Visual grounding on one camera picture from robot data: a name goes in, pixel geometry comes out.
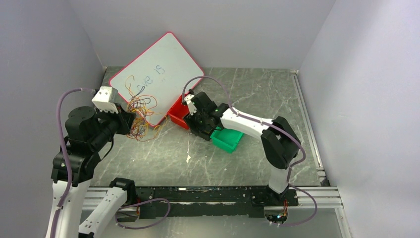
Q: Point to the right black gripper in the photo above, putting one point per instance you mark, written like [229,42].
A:
[190,119]

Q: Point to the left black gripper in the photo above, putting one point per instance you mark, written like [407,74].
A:
[125,119]

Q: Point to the red plastic bin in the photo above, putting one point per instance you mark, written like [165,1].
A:
[177,113]

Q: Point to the green plastic bin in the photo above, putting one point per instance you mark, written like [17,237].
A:
[226,139]

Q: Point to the pink framed whiteboard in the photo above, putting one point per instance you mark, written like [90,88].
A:
[160,72]

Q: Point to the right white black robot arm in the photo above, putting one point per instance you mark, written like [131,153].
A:
[280,143]

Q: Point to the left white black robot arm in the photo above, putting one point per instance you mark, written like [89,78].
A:
[89,130]

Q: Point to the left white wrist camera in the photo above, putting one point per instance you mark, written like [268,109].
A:
[103,100]

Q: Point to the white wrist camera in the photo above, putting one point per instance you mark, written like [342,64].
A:
[187,99]
[103,100]

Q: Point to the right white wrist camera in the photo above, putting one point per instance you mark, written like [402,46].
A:
[187,99]

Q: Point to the black aluminium base frame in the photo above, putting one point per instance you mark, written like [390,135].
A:
[252,201]

